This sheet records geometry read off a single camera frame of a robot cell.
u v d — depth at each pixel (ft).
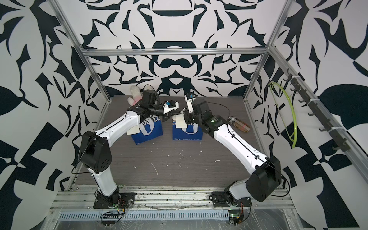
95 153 1.55
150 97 2.23
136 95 3.64
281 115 2.56
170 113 2.45
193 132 2.86
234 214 2.34
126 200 2.44
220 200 2.43
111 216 2.38
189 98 2.17
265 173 1.30
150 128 2.87
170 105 2.23
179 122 2.79
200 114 1.86
